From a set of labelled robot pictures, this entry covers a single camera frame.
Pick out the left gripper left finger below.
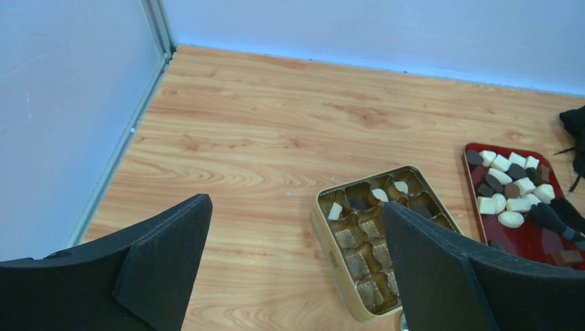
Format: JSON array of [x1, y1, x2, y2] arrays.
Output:
[[1, 194, 213, 330]]

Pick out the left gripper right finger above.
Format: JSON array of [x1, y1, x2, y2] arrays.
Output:
[[382, 201, 584, 330]]

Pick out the red chocolate tray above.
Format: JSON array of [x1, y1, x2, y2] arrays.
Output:
[[462, 143, 584, 270]]

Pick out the white chocolate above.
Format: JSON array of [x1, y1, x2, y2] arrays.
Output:
[[371, 188, 389, 202], [394, 181, 409, 195], [327, 202, 344, 221]]

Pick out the gold chocolate tin box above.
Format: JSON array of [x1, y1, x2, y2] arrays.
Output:
[[310, 165, 461, 323]]

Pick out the dark chocolate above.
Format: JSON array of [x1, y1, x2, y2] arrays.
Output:
[[350, 196, 368, 210]]

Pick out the metal tongs black tips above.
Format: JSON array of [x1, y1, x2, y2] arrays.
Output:
[[528, 197, 584, 252]]

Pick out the black cloth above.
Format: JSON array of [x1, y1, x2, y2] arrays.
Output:
[[555, 106, 584, 196]]

